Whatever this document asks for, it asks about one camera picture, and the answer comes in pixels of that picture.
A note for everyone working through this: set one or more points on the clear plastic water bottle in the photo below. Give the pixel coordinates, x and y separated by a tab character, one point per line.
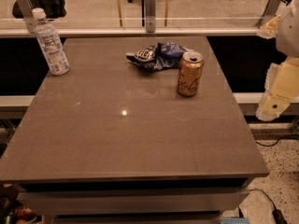
50	43

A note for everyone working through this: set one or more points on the left metal glass bracket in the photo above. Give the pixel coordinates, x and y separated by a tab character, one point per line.
23	9

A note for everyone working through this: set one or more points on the black bag on floor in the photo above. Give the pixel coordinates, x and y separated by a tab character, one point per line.
42	0

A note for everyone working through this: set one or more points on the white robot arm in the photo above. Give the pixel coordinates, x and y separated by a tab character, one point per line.
287	37

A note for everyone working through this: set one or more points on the orange soda can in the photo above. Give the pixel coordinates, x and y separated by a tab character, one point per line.
189	74

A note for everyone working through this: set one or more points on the crumpled blue chip bag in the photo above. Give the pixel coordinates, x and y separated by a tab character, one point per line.
158	57

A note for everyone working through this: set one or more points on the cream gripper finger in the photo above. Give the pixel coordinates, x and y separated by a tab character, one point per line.
269	29
281	88

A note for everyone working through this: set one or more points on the grey drawer cabinet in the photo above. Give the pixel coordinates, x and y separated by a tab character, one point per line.
139	206

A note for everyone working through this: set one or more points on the metal glass bracket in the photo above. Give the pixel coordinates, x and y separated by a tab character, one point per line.
269	12
23	9
150	15

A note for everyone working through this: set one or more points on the centre metal glass bracket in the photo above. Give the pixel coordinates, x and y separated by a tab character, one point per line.
150	15

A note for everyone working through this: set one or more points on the glass barrier panel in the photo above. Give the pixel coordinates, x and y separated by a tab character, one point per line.
99	14

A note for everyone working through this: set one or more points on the right metal glass bracket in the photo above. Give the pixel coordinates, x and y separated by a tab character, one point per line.
269	12

